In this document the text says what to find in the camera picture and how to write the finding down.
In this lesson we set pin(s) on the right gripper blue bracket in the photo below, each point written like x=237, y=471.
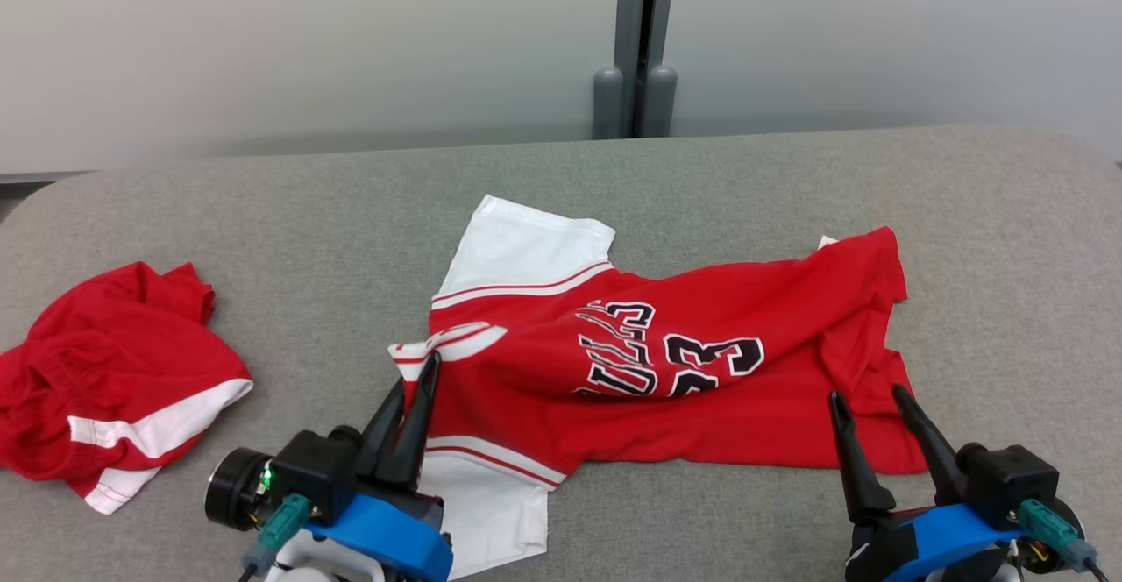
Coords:
x=929, y=538

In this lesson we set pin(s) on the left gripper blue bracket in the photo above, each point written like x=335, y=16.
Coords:
x=394, y=534

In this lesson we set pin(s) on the red Bulls jersey white sleeves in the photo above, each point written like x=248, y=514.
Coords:
x=701, y=407

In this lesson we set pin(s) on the red shorts with white stripes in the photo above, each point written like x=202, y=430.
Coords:
x=114, y=363

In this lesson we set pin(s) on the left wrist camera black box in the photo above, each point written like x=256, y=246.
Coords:
x=316, y=472

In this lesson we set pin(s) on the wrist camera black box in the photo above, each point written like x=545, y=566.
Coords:
x=316, y=472
x=1008, y=481

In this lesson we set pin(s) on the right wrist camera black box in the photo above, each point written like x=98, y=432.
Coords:
x=1008, y=481

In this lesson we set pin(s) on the grey double partition post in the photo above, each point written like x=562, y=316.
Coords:
x=633, y=56

